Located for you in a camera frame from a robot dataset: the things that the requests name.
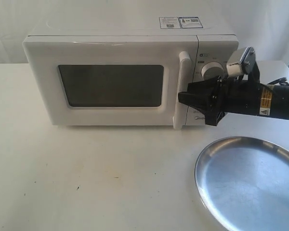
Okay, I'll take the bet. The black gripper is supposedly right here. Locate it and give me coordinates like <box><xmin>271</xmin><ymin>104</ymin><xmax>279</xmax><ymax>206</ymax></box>
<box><xmin>178</xmin><ymin>77</ymin><xmax>263</xmax><ymax>126</ymax></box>

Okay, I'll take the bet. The white microwave door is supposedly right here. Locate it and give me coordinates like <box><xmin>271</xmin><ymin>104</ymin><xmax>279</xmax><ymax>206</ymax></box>
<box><xmin>22</xmin><ymin>35</ymin><xmax>199</xmax><ymax>130</ymax></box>

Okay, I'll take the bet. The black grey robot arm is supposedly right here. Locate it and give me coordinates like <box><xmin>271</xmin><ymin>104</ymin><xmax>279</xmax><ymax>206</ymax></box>
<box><xmin>178</xmin><ymin>77</ymin><xmax>289</xmax><ymax>126</ymax></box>

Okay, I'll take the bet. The white microwave oven body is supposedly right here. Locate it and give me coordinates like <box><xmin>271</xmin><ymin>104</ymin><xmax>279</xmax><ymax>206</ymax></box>
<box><xmin>22</xmin><ymin>16</ymin><xmax>239</xmax><ymax>128</ymax></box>

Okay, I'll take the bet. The upper white control knob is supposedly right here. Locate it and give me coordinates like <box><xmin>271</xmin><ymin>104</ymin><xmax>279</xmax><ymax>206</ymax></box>
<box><xmin>201</xmin><ymin>62</ymin><xmax>224</xmax><ymax>80</ymax></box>

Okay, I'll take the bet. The blue white warning sticker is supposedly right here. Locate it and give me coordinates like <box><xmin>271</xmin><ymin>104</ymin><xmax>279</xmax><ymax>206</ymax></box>
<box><xmin>159</xmin><ymin>16</ymin><xmax>203</xmax><ymax>29</ymax></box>

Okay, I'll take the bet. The round steel plate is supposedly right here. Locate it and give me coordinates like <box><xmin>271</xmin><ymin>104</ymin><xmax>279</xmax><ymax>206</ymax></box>
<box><xmin>194</xmin><ymin>136</ymin><xmax>289</xmax><ymax>231</ymax></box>

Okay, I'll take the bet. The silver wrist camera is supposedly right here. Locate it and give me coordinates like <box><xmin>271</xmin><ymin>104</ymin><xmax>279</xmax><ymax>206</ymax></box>
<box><xmin>226</xmin><ymin>47</ymin><xmax>256</xmax><ymax>77</ymax></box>

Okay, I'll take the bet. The black cable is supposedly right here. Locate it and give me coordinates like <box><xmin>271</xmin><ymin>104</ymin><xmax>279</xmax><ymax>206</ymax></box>
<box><xmin>267</xmin><ymin>77</ymin><xmax>289</xmax><ymax>87</ymax></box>

